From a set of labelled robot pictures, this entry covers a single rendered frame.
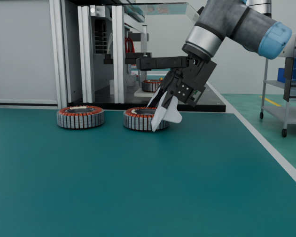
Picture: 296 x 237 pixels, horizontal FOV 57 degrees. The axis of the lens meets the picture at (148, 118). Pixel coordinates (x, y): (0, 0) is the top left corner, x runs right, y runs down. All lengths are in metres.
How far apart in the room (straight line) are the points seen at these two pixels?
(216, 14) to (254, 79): 5.97
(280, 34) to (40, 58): 0.65
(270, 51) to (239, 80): 5.87
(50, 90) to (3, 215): 0.60
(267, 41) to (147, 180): 0.40
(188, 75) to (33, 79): 0.50
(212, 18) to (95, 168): 0.40
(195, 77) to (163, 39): 5.72
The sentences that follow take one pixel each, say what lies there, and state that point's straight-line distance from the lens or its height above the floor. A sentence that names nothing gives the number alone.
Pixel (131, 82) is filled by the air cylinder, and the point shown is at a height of 0.79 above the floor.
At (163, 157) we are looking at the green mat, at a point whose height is 0.75.
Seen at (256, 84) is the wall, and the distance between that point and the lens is 6.61.
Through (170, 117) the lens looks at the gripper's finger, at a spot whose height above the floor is 0.78.
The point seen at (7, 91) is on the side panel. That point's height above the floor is 0.80.
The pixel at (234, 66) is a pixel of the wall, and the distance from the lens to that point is 6.47.
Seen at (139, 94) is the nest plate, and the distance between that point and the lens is 0.96.
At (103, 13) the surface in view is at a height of 1.04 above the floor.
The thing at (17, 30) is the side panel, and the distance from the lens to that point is 0.94.
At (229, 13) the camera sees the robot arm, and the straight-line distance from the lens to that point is 0.64.
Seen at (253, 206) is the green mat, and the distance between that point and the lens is 0.35.
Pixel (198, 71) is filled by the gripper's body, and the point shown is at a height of 0.88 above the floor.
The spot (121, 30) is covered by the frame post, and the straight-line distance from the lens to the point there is 0.83.
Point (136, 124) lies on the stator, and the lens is 0.61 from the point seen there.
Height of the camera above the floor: 0.92
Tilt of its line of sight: 14 degrees down
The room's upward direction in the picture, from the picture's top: straight up
